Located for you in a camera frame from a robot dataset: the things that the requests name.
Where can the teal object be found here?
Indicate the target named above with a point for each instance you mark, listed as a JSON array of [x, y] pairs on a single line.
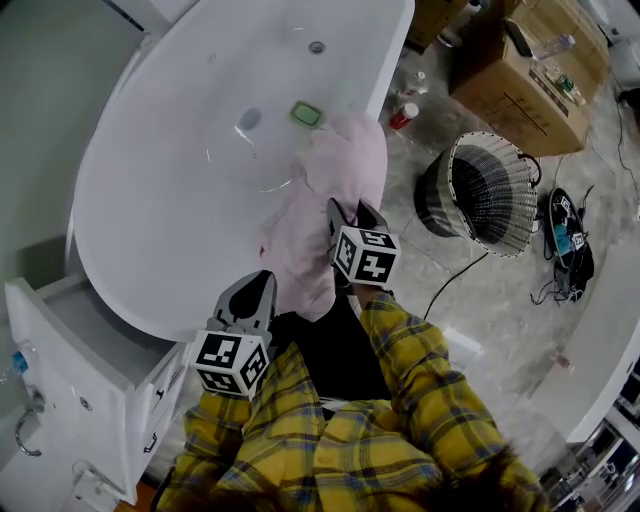
[[562, 237]]

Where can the person's yellow plaid shirt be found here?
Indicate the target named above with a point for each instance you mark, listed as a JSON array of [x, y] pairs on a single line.
[[325, 460]]

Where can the spare hand-held gripper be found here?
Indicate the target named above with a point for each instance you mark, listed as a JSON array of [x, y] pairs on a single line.
[[578, 240], [564, 205]]

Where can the chrome faucet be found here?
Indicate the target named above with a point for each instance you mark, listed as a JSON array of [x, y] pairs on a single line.
[[36, 400]]

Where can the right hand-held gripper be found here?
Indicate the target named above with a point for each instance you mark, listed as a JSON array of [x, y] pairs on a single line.
[[365, 257]]

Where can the large cardboard box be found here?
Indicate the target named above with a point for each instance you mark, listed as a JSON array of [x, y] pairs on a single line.
[[505, 100]]

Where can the white vanity cabinet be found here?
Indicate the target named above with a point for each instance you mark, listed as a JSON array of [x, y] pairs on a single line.
[[75, 360]]

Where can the black bag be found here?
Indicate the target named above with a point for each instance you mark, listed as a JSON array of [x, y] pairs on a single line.
[[582, 270]]

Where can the small pink object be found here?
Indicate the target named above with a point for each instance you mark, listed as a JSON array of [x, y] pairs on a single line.
[[564, 361]]

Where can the clear bottle green label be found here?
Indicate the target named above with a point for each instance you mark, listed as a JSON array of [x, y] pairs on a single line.
[[567, 85]]

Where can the woven laundry basket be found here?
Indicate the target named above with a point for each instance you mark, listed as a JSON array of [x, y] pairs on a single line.
[[490, 200]]

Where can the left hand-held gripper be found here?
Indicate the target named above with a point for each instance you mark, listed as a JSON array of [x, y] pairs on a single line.
[[222, 355]]

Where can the clear water bottle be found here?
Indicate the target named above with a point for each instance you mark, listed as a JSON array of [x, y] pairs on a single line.
[[552, 47]]

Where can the red bottle white cap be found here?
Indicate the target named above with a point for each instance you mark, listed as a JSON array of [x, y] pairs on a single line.
[[400, 120]]

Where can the black oval tray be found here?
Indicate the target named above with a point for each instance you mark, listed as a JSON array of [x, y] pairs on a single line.
[[555, 220]]

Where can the white bathtub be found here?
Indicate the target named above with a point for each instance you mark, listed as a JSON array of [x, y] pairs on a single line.
[[175, 200]]

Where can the person's right forearm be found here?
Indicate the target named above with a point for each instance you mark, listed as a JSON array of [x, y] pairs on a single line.
[[410, 350]]

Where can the person's left forearm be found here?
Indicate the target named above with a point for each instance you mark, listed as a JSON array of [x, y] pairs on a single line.
[[215, 420]]

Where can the person's black trousers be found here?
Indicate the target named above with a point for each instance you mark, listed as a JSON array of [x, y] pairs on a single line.
[[330, 355]]

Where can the clear bottle blue label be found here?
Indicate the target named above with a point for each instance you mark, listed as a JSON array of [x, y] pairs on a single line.
[[19, 361]]

